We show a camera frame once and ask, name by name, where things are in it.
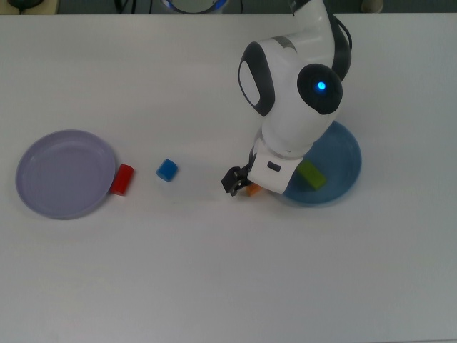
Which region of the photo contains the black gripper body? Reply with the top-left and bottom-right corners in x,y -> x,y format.
248,142 -> 259,172

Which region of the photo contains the green rectangular block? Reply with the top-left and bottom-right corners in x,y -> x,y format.
298,160 -> 327,189

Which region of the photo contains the blue small block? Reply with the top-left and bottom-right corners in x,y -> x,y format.
155,159 -> 179,182

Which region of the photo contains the red cylinder block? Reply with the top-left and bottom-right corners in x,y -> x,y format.
109,164 -> 135,197

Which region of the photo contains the blue round plate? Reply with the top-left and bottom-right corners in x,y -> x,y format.
281,120 -> 363,207

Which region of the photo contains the purple round plate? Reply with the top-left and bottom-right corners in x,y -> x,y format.
15,129 -> 118,220

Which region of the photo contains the black dome-shaped object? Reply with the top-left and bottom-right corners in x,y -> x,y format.
6,0 -> 46,11

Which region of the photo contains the black hanging arm cable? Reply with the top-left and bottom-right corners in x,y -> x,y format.
335,16 -> 356,78

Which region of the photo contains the white round base blue ring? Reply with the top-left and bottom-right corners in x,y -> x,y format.
162,0 -> 229,15

